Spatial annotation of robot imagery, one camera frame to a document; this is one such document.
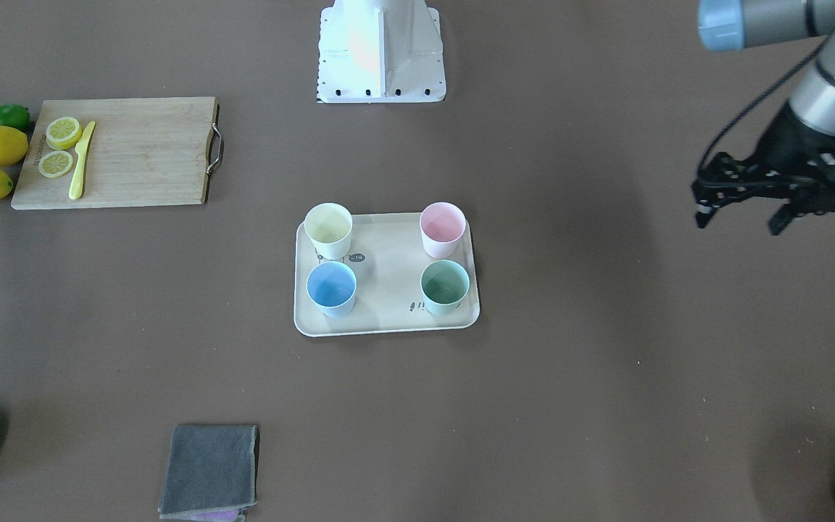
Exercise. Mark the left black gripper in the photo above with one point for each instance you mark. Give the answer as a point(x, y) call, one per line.
point(787, 147)

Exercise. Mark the pink cup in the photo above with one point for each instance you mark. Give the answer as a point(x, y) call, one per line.
point(442, 225)

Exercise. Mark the green cup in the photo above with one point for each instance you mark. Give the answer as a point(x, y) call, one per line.
point(444, 284)

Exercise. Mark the cream yellow cup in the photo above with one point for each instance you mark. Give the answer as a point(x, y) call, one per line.
point(329, 227)

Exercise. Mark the blue cup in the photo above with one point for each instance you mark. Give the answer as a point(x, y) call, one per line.
point(332, 288)

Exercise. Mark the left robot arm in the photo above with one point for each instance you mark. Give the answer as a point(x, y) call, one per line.
point(738, 25)

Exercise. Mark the cream rabbit tray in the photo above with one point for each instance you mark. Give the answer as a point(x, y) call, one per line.
point(388, 259)

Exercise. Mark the grey folded cloth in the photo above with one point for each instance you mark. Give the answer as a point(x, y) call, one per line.
point(211, 473)

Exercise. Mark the wooden cutting board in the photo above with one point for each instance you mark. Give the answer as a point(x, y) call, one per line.
point(144, 152)

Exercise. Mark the yellow plastic knife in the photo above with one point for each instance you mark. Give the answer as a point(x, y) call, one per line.
point(81, 149)

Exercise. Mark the lemon half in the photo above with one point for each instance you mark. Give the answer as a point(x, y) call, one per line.
point(55, 164)
point(63, 133)

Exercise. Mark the green lime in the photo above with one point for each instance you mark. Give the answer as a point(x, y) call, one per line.
point(14, 116)

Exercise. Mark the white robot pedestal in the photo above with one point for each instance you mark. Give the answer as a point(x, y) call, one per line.
point(380, 52)

